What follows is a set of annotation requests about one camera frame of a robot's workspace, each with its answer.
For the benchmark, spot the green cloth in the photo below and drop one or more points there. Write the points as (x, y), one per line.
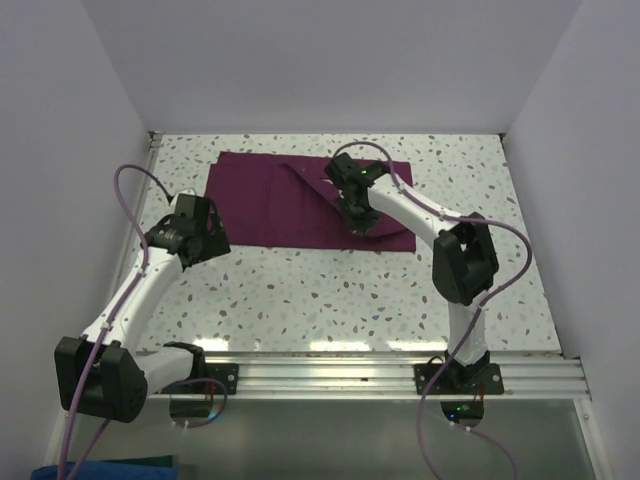
(155, 461)

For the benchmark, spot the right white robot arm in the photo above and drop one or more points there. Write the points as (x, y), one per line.
(464, 261)

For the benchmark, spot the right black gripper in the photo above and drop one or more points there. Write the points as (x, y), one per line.
(358, 227)

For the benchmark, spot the blue cloth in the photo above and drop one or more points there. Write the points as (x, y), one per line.
(93, 470)

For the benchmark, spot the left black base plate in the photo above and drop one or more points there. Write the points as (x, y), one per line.
(226, 374)

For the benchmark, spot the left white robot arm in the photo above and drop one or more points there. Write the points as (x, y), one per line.
(98, 372)

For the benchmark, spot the purple surgical cloth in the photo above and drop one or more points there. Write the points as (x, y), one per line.
(275, 200)

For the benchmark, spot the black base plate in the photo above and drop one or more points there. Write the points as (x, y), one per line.
(495, 380)
(226, 374)

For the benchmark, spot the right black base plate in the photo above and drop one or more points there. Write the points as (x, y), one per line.
(495, 380)

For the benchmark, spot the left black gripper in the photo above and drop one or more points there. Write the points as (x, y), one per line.
(215, 243)

